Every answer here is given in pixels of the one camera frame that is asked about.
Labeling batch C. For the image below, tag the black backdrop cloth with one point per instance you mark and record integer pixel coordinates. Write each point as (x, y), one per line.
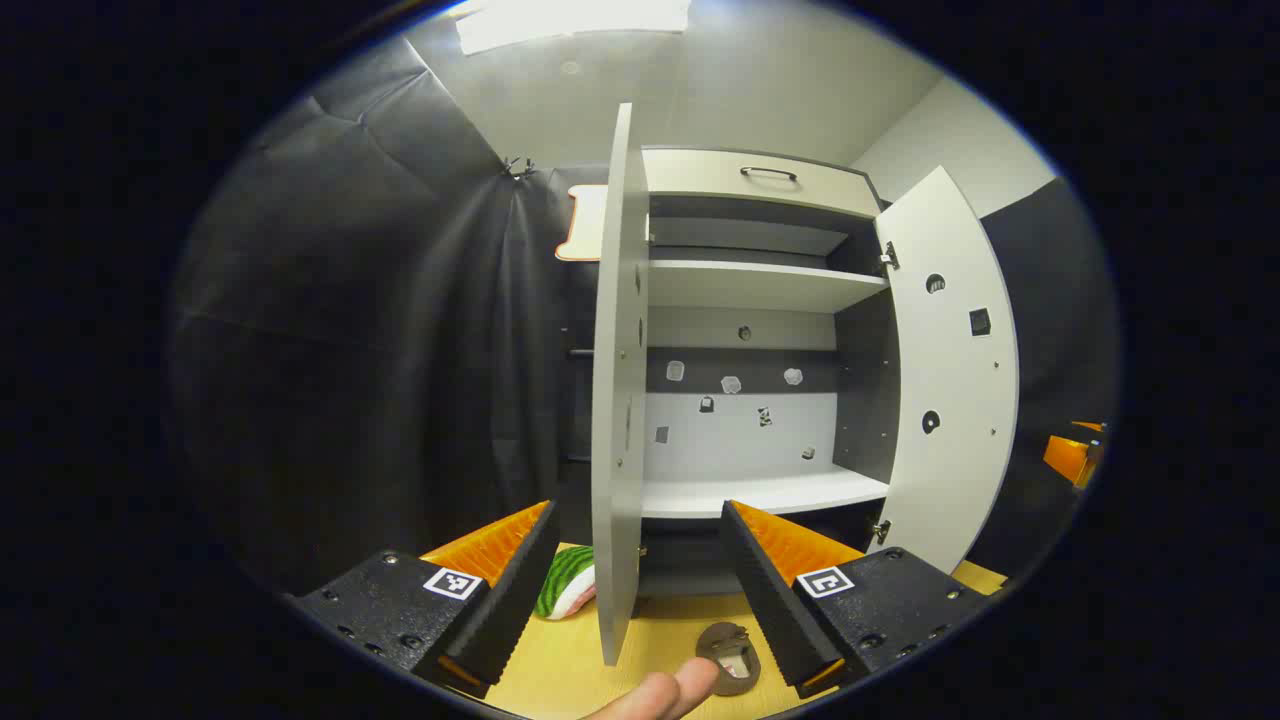
(380, 350)

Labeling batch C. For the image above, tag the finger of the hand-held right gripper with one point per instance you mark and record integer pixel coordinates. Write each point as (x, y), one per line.
(1068, 457)

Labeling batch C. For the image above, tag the ceiling light panel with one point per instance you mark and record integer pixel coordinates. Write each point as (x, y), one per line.
(570, 20)

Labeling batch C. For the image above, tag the small metal clip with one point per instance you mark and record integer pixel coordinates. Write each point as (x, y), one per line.
(518, 166)

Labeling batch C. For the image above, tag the brown fuzzy shoe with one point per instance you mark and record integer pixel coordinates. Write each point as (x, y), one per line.
(722, 637)

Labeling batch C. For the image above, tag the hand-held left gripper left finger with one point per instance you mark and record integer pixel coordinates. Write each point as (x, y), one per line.
(510, 610)

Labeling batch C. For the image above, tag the green striped plush toy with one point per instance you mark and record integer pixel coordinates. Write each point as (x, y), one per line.
(565, 585)

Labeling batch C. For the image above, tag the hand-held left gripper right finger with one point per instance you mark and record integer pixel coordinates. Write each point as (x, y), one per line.
(775, 610)

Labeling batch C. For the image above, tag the white shoe cabinet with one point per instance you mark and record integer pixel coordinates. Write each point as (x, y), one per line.
(760, 285)

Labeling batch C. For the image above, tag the white cabinet door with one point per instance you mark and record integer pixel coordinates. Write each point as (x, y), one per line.
(950, 380)
(620, 400)

